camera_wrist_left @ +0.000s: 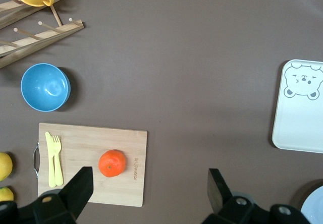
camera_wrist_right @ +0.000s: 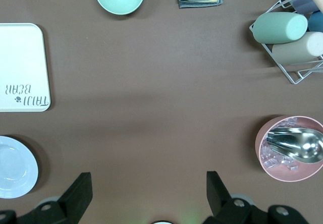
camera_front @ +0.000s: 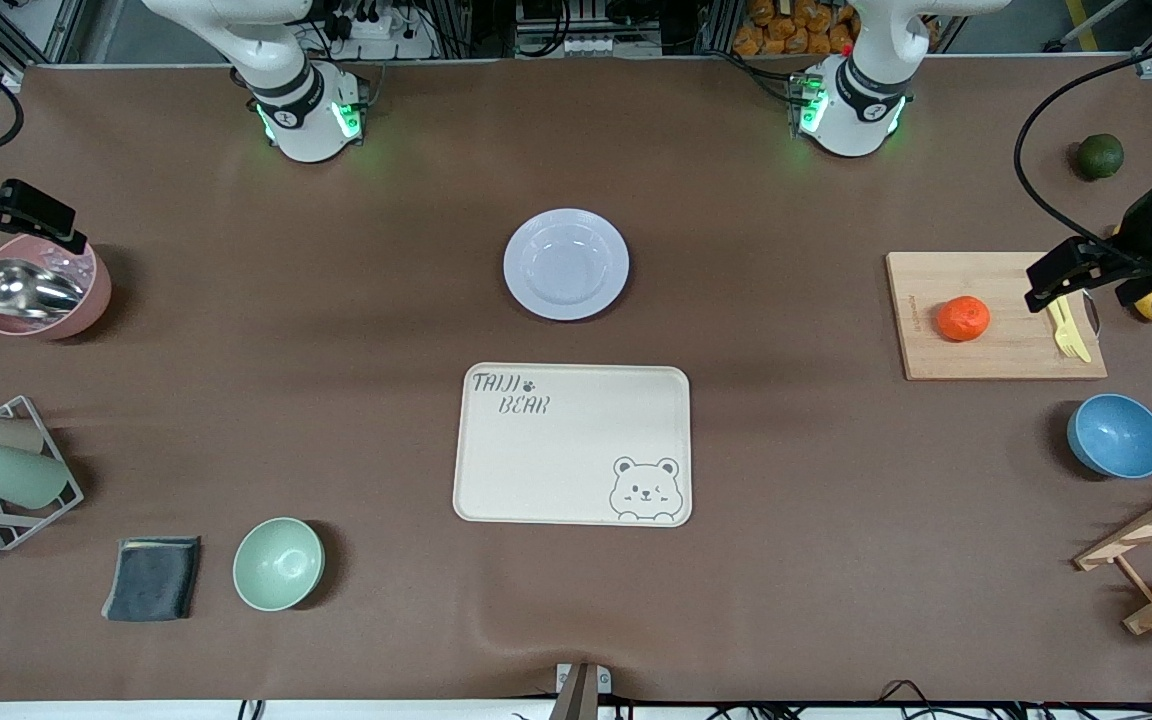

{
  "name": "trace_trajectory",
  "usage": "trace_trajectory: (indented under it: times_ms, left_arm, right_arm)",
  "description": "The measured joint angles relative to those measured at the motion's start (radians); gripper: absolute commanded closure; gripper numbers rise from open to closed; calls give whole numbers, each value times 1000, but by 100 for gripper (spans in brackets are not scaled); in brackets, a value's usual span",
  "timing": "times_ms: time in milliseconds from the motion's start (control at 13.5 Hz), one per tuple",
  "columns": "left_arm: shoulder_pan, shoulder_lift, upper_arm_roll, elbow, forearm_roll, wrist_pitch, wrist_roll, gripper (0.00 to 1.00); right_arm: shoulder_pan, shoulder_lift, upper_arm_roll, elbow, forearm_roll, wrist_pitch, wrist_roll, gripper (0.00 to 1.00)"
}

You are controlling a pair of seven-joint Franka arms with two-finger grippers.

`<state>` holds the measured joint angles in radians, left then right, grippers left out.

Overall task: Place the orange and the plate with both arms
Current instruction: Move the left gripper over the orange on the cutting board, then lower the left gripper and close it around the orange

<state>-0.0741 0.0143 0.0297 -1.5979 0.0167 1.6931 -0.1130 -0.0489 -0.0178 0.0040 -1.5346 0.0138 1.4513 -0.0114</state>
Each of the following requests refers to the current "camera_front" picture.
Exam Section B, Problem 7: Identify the orange mandarin fruit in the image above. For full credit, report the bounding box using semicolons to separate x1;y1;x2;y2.
937;296;992;343

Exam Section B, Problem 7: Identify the pale lavender round plate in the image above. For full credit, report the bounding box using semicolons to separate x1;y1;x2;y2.
503;208;630;322

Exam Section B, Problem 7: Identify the yellow plastic fork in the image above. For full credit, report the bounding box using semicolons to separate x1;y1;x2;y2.
1046;297;1080;359

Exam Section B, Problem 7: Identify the shiny metal scoop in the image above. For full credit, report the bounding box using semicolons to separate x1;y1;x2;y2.
0;258;87;321

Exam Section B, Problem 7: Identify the yellow plastic knife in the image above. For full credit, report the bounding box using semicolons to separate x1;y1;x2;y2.
1061;295;1093;364

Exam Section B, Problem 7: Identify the pink bowl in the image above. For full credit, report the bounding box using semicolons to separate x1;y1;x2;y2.
0;233;113;341

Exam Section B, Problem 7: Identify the wooden cutting board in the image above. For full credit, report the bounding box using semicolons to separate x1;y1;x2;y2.
885;251;1108;382

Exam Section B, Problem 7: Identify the green lime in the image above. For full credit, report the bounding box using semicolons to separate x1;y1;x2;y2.
1077;133;1126;182

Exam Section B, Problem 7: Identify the blue bowl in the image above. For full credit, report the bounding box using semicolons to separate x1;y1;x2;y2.
1067;393;1152;480

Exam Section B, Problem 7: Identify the mint green cup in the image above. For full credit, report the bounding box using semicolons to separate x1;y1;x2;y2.
0;443;71;510

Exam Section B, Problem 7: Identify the wooden stand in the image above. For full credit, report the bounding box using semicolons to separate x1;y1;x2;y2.
1074;470;1152;636

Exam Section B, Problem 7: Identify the dark grey folded cloth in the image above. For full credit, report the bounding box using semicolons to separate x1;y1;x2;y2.
101;536;203;623

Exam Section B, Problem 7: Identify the orange bread rolls pile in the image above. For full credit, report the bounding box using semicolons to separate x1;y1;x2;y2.
733;0;862;57

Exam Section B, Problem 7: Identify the white power strip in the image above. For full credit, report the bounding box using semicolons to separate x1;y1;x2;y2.
331;5;437;59

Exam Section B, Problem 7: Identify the mint green bowl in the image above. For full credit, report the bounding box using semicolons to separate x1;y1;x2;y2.
232;517;325;612

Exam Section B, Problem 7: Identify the cream bear print tray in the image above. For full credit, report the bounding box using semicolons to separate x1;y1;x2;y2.
452;362;693;528

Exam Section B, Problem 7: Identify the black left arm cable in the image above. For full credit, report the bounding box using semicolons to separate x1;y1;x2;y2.
1013;45;1152;251

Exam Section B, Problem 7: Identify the grey wire cup rack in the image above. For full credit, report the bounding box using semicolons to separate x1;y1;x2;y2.
0;395;85;552

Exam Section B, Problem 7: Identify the metal table edge bracket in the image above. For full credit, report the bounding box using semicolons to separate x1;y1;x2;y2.
548;662;613;720

